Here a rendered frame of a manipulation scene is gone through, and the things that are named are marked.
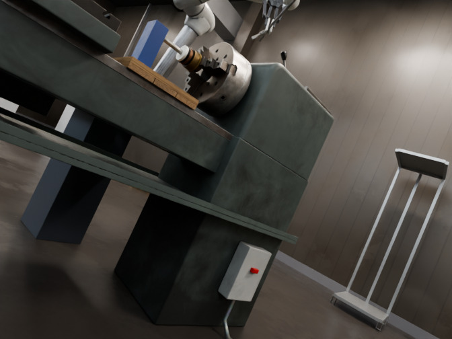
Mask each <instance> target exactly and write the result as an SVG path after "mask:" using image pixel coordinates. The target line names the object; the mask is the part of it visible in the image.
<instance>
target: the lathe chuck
mask: <svg viewBox="0 0 452 339"><path fill-rule="evenodd" d="M209 55H210V59H215V60H216V61H218V60H221V59H223V60H224V61H226V62H227V63H228V64H229V65H235V66H236V67H235V68H236V70H235V74H234V75H233V76H232V75H231V74H232V73H230V72H228V73H222V74H218V75H213V76H211V75H209V74H208V73H206V72H205V71H204V70H203V69H201V70H200V71H199V72H196V73H197V74H199V75H200V76H201V77H202V78H203V79H205V81H206V82H203V84H202V85H201V86H200V88H199V89H198V91H197V92H196V93H195V94H194V96H193V97H194V98H196V99H197V100H198V101H199V102H198V105H197V108H198V109H199V110H201V111H203V112H205V113H214V112H217V111H219V110H221V109H223V108H224V107H225V106H227V105H228V104H229V103H230V102H231V101H232V100H233V99H234V97H235V96H236V95H237V94H238V92H239V91H240V89H241V87H242V85H243V83H244V80H245V78H246V73H247V63H246V60H245V58H244V57H243V56H242V55H241V54H240V53H239V52H238V51H237V50H236V49H234V47H232V45H230V44H229V43H226V42H221V43H218V44H215V45H213V46H211V47H210V48H209ZM223 94H225V95H226V96H227V98H226V100H224V101H221V100H220V99H219V97H220V96H221V95H223Z"/></svg>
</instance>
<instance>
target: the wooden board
mask: <svg viewBox="0 0 452 339"><path fill-rule="evenodd" d="M113 59H114V60H115V61H117V62H119V63H120V64H122V65H124V66H125V67H127V68H128V69H130V70H131V71H133V72H134V73H136V74H137V75H139V76H141V77H142V78H144V79H146V80H147V81H148V82H150V83H152V84H153V85H155V86H156V87H158V88H159V89H161V90H163V91H164V92H165V93H168V94H169V95H171V96H172V97H173V98H175V99H177V100H178V101H180V102H181V103H183V104H185V105H186V106H187V107H189V108H191V109H193V110H195V109H196V107H197V105H198V102H199V101H198V100H197V99H196V98H194V97H192V96H191V95H190V94H188V93H186V92H185V91H184V90H182V89H180V88H179V87H178V86H176V85H174V84H173V83H172V82H171V81H169V80H167V79H166V78H165V77H163V76H161V75H160V74H159V73H157V72H155V71H154V70H153V69H151V68H149V67H148V66H147V65H145V64H144V63H142V62H141V61H139V60H138V59H136V58H135V57H133V56H126V57H116V58H113Z"/></svg>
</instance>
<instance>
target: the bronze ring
mask: <svg viewBox="0 0 452 339"><path fill-rule="evenodd" d="M188 48H189V51H188V54H187V56H186V58H185V59H184V60H182V61H178V62H180V63H181V64H182V66H183V67H184V68H186V69H187V71H188V72H193V71H194V72H195V73H196V72H199V71H200V70H201V68H200V67H199V64H200V62H201V60H202V55H201V54H200V53H199V52H196V51H195V50H192V49H191V48H190V47H188Z"/></svg>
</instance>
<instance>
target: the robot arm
mask: <svg viewBox="0 0 452 339"><path fill-rule="evenodd" d="M207 1H210V0H174V5H175V6H176V7H177V8H178V9H183V10H184V11H185V12H186V14H187V15H186V19H185V22H184V27H183V28H182V30H181V31H180V33H179V34H178V35H177V37H176V39H175V40H174V41H173V43H174V44H175V45H176V46H178V47H179V48H181V47H183V46H184V45H186V46H188V47H190V46H191V45H192V43H193V42H194V41H195V39H196V37H199V36H201V35H203V34H208V33H210V32H212V31H213V29H214V27H215V17H214V15H213V13H212V11H211V9H210V7H209V6H208V4H207ZM248 1H253V2H256V3H263V13H262V18H263V19H265V23H264V25H265V26H266V29H265V32H264V33H266V32H267V30H268V25H269V22H270V18H269V17H270V13H271V11H272V8H275V10H274V19H273V20H272V22H273V21H274V20H275V19H276V18H277V15H278V9H279V8H280V7H282V11H283V10H284V9H285V8H286V7H287V6H288V4H289V3H290V2H291V1H292V0H248ZM299 2H300V0H296V2H294V4H292V6H290V7H289V8H288V10H294V9H295V8H296V7H297V6H298V5H299ZM266 4H269V6H270V7H269V10H268V14H267V15H266ZM281 17H282V16H281ZM281 17H280V18H279V19H278V20H277V22H276V23H279V21H280V19H281ZM272 22H271V23H272ZM276 23H275V24H276ZM275 24H274V25H273V26H272V27H271V28H270V31H269V34H268V35H270V34H271V32H272V29H274V27H275ZM176 55H177V52H176V51H175V50H174V49H172V48H171V47H169V48H168V50H167V51H166V53H165V54H164V55H163V57H162V58H161V60H160V61H159V62H158V64H157V66H156V67H155V68H154V71H155V72H157V73H159V74H160V75H161V76H163V77H165V78H166V79H168V77H169V76H170V75H171V74H172V72H173V70H174V69H175V68H176V66H177V65H178V63H179V62H178V60H177V59H176Z"/></svg>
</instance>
